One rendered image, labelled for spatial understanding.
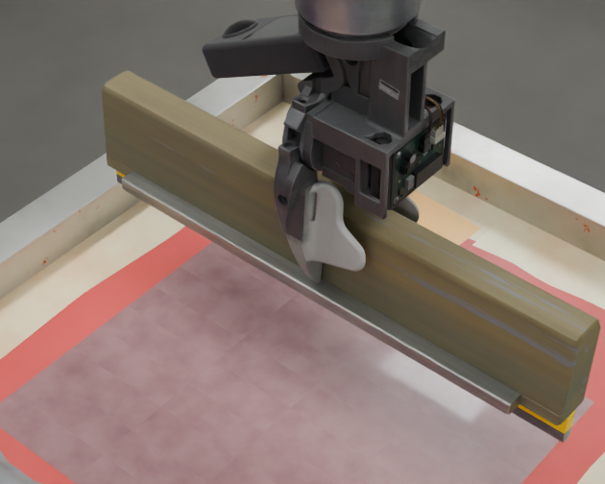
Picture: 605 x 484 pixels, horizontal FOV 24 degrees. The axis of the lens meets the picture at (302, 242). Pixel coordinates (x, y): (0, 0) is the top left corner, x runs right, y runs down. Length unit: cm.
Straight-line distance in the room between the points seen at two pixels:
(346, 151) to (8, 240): 39
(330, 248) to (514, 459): 22
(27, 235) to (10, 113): 184
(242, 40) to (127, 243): 33
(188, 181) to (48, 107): 198
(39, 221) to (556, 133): 187
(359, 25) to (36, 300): 45
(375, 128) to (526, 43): 233
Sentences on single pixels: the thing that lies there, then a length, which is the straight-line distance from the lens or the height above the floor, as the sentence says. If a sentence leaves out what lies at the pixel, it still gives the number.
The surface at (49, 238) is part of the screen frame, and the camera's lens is 116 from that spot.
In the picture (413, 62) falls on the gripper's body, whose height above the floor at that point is 128.
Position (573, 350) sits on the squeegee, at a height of 113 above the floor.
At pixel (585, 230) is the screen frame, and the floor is 98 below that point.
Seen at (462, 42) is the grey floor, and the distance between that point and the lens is 315.
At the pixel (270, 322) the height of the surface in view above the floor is 96.
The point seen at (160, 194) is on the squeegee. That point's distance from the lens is 103.
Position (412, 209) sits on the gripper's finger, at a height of 113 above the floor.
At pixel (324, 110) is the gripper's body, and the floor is 123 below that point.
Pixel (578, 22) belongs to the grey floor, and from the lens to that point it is 326.
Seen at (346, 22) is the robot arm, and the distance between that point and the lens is 80.
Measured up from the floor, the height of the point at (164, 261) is 95.
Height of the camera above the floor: 174
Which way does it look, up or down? 42 degrees down
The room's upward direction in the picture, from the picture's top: straight up
